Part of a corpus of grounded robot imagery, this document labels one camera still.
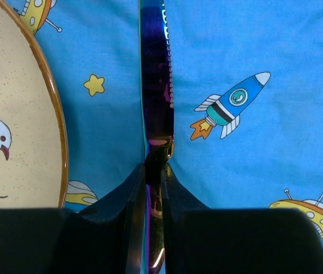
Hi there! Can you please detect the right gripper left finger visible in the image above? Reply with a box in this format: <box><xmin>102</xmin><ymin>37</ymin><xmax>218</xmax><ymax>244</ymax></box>
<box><xmin>0</xmin><ymin>165</ymin><xmax>146</xmax><ymax>273</ymax></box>

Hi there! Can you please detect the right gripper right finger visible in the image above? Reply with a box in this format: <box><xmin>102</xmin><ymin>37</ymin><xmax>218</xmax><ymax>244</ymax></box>
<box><xmin>161</xmin><ymin>164</ymin><xmax>323</xmax><ymax>274</ymax></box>

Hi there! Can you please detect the beige ceramic plate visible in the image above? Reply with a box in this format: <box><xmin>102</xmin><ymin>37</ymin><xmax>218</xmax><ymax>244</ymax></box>
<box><xmin>0</xmin><ymin>1</ymin><xmax>68</xmax><ymax>208</ymax></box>

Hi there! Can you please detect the iridescent table knife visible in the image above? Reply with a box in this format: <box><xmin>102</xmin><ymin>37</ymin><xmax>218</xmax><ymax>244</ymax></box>
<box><xmin>139</xmin><ymin>1</ymin><xmax>174</xmax><ymax>273</ymax></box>

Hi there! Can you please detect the blue space-print cloth placemat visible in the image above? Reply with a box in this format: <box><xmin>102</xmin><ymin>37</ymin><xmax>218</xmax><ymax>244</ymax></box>
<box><xmin>5</xmin><ymin>0</ymin><xmax>323</xmax><ymax>274</ymax></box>

